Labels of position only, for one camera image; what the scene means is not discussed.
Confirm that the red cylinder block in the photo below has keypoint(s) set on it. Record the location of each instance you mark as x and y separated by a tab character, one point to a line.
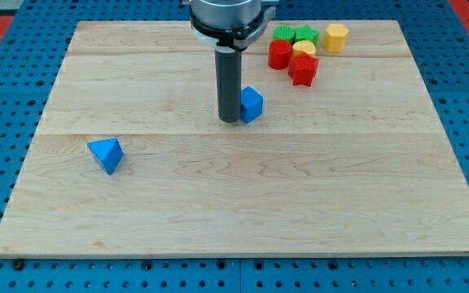
279	53

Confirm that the light wooden board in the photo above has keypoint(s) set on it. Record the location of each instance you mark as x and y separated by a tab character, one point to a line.
355	165

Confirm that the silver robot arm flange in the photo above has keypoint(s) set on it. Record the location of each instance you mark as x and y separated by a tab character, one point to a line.
229	25

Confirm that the red star block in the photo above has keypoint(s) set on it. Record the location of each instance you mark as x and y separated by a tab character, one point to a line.
303	69

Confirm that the green circle block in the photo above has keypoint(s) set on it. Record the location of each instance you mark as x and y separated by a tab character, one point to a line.
285	32

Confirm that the yellow hexagon block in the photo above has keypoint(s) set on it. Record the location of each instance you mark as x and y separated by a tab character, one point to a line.
335	38

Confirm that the blue cube block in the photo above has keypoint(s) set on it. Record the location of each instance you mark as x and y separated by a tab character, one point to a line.
251	105

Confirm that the yellow heart block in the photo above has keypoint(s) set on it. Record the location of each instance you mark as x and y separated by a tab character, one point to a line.
303	47

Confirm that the green star block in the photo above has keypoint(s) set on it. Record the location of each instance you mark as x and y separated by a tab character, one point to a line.
306	33

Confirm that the blue triangle block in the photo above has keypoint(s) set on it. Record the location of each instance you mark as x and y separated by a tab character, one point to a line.
107	153

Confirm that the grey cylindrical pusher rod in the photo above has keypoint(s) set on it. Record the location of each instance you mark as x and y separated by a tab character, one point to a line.
228	76

